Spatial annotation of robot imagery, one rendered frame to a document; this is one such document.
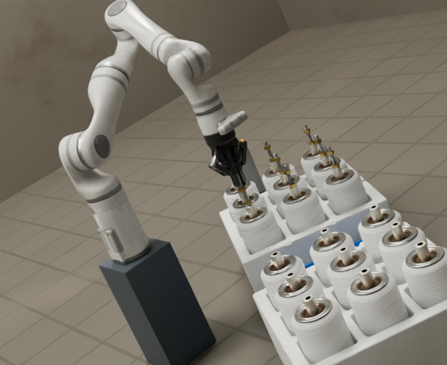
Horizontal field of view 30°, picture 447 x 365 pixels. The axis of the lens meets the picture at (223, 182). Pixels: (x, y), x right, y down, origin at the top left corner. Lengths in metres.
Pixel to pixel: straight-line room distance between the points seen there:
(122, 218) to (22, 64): 2.49
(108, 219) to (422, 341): 0.79
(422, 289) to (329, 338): 0.20
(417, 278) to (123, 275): 0.73
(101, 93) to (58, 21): 2.49
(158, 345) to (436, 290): 0.76
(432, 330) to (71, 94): 3.18
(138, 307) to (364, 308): 0.66
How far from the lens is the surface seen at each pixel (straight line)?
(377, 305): 1.57
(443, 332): 1.61
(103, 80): 2.03
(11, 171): 4.35
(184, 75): 1.92
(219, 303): 2.30
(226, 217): 2.34
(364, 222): 1.82
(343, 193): 2.07
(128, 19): 2.13
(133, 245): 1.99
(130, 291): 2.00
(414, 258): 1.62
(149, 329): 2.05
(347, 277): 1.66
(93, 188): 1.95
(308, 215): 2.06
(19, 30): 4.39
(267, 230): 2.05
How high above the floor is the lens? 1.03
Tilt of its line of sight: 19 degrees down
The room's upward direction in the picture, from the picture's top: 24 degrees counter-clockwise
